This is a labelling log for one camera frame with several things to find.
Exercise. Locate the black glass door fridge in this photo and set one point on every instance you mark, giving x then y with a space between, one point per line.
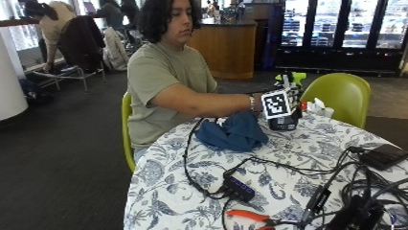
340 35

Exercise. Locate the person in olive t-shirt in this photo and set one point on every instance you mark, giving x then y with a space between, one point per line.
171 73

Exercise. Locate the metal frame chair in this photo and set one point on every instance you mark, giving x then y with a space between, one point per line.
70 75

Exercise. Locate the blue floral tablecloth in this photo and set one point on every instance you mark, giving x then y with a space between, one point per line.
264 166

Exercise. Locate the white marker cube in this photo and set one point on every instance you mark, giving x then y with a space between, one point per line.
277 104

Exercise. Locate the wooden counter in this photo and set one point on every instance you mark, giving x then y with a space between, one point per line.
225 48

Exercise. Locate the black jacket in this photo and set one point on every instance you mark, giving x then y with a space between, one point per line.
82 43

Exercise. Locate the green plastic object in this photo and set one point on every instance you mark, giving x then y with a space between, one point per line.
293 78

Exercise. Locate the blue cloth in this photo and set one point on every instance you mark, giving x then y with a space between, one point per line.
233 134

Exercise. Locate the flat black device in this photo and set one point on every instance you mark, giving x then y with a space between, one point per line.
384 156

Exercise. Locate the white jacket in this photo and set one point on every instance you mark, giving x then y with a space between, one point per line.
115 49

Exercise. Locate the green chair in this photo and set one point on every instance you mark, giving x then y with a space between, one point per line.
127 131
340 96

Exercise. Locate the small red object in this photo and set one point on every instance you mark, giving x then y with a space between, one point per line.
304 105

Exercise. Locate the black usb hub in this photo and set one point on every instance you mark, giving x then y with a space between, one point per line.
240 188

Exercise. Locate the white pillar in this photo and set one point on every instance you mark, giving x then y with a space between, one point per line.
11 73

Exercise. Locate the dark bag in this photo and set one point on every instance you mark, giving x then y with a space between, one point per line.
34 91

